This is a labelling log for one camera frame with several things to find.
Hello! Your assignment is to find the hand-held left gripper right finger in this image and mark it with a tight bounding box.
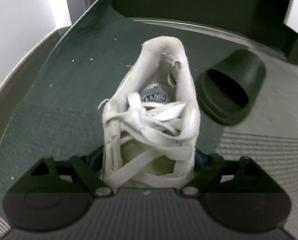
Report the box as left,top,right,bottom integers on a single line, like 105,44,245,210
179,155,262,197

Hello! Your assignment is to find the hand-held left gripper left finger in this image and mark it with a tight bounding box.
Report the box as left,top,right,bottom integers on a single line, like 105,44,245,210
31,150,114,198

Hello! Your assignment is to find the cream lace-up sneaker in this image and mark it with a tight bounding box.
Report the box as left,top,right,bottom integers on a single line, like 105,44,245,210
97,36,202,189

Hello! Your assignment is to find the black slide sandal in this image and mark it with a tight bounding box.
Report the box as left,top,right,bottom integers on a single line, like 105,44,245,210
196,49,267,127

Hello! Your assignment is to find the grey striped door mat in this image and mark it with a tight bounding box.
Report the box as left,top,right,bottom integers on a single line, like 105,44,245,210
0,0,298,239

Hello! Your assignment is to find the metal door threshold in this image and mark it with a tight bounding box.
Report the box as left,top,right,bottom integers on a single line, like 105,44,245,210
129,17,289,58

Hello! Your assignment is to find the dark entrance door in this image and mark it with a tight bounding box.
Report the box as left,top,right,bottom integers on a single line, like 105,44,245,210
106,0,298,55

